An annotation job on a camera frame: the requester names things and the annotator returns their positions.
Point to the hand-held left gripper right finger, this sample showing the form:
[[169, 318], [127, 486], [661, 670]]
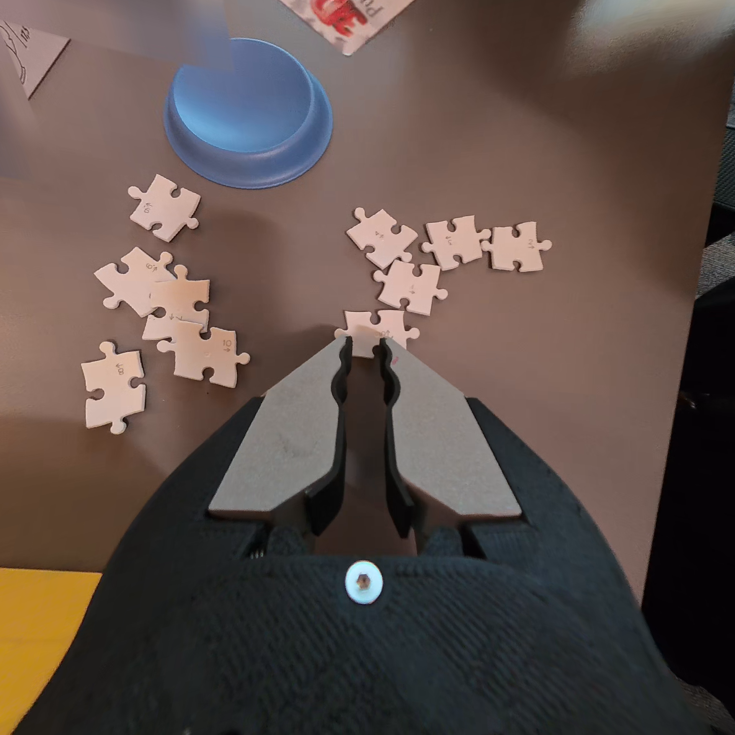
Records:
[[442, 453]]

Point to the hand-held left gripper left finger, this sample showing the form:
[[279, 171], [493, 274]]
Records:
[[281, 448]]

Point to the beige puzzle piece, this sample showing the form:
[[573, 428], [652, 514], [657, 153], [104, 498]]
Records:
[[517, 248], [410, 287], [362, 327], [379, 235], [453, 242]]

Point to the group of scattered puzzle pieces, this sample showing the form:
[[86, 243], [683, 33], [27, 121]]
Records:
[[178, 298]]

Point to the printed puzzle box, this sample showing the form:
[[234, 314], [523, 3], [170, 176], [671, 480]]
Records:
[[359, 31]]

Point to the dark furniture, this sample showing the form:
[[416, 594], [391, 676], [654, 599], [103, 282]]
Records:
[[700, 488]]

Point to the yellow flat object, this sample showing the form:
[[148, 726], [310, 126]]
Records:
[[34, 637]]

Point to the blue round plastic stand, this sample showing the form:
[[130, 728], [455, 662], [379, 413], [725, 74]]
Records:
[[258, 120]]

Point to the white sheet with line drawing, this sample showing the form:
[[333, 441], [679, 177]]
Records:
[[34, 57]]

